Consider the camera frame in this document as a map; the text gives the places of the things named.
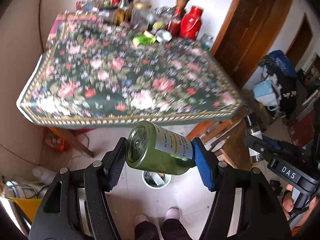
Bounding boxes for pink slipper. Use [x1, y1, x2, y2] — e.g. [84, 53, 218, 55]
[165, 207, 180, 220]
[134, 214, 150, 227]

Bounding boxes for light blue bag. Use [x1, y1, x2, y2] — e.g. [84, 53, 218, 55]
[254, 80, 279, 107]

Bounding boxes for red thermos jug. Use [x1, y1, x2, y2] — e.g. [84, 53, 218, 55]
[179, 5, 202, 40]

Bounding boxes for white plastic jug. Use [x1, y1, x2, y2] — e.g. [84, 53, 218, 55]
[32, 167, 57, 184]

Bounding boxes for person's right hand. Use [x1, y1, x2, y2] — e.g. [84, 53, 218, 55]
[282, 184, 318, 235]

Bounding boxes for wooden door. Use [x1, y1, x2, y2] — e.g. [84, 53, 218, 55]
[211, 0, 295, 88]

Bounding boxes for person's dark trousers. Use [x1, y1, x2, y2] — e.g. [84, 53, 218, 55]
[135, 219, 187, 240]

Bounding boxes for crumpled green packet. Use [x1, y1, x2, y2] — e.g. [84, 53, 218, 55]
[132, 31, 157, 47]

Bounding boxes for round metal tin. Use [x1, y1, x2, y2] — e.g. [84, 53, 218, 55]
[155, 29, 172, 43]

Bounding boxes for red sauce bottle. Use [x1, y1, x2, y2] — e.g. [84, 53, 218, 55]
[168, 6, 182, 36]

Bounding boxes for pile of bags and clothes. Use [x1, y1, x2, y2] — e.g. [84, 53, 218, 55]
[259, 50, 298, 78]

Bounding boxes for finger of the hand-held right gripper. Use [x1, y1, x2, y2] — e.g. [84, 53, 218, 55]
[261, 137, 287, 154]
[244, 134, 275, 164]

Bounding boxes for dark red cabinet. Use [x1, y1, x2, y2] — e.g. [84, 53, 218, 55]
[289, 110, 317, 147]

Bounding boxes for glass jar with gold lid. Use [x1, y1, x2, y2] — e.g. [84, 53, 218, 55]
[131, 1, 152, 30]

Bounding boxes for dark wall cable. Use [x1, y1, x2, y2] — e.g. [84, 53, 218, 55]
[38, 0, 46, 53]

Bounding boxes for dark wine bottle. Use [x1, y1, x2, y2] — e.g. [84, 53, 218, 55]
[117, 0, 134, 25]

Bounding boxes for pink patterned cloth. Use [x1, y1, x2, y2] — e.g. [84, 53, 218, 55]
[49, 14, 98, 40]

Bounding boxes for white round bin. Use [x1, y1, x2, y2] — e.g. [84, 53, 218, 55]
[142, 170, 172, 189]

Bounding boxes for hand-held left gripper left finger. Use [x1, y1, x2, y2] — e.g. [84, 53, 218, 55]
[29, 137, 128, 240]

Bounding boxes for wooden stool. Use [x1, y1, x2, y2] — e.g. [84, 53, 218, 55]
[200, 119, 250, 168]

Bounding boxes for yellow bag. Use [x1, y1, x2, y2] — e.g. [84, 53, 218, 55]
[0, 197, 43, 223]

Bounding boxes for floral tablecloth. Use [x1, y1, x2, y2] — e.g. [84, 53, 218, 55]
[16, 21, 242, 130]

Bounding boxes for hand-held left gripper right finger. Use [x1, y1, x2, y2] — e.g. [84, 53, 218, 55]
[192, 137, 293, 240]

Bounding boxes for clear plastic water bottle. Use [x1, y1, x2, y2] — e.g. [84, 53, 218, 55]
[201, 34, 214, 50]

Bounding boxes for green glass bottle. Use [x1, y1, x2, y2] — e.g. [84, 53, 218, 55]
[125, 120, 196, 176]

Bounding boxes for dark bottle with white label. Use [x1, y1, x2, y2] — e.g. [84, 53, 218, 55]
[244, 115, 263, 163]

